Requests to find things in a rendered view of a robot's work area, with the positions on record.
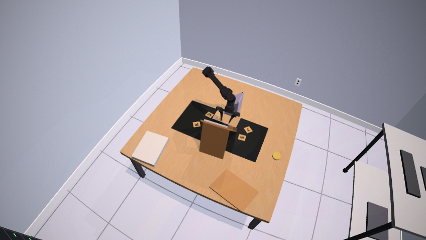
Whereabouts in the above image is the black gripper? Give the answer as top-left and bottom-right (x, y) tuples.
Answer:
(216, 101), (240, 123)

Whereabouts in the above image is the yellow round disc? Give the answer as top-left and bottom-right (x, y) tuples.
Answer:
(272, 152), (281, 160)

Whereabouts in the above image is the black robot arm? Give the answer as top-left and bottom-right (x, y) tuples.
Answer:
(202, 66), (236, 112)

